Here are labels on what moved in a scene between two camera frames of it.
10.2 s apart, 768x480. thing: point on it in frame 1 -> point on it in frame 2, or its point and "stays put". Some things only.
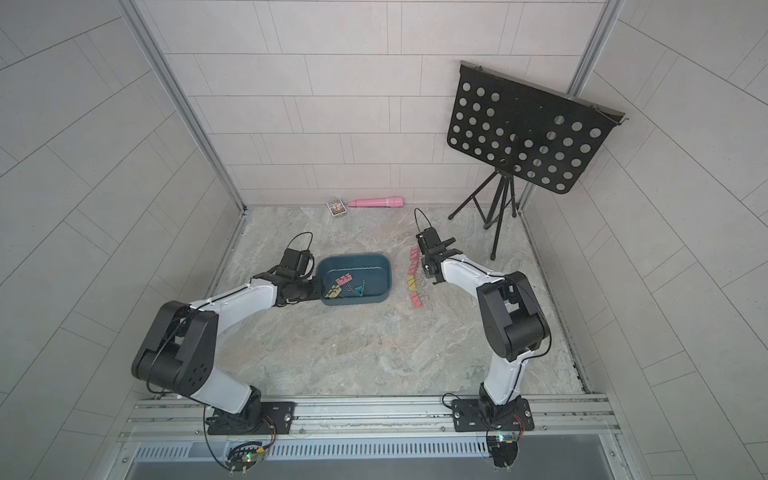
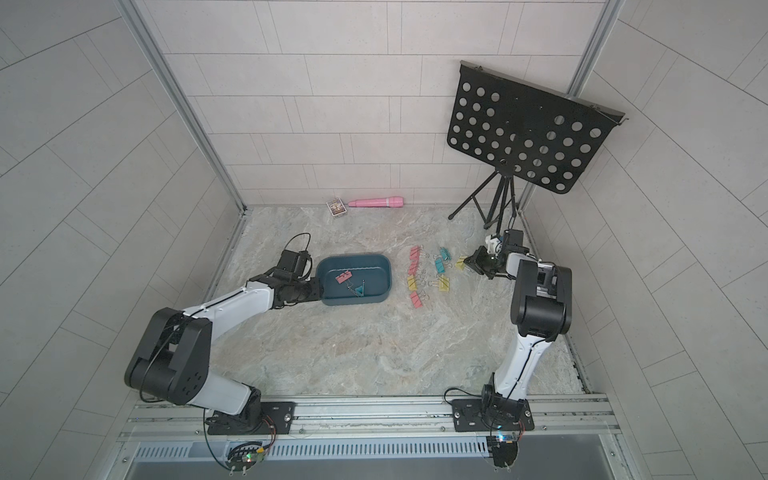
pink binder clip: [417, 303] stays put
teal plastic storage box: [374, 269] stays put
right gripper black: [428, 265] -> [481, 262]
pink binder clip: [413, 267] stays put
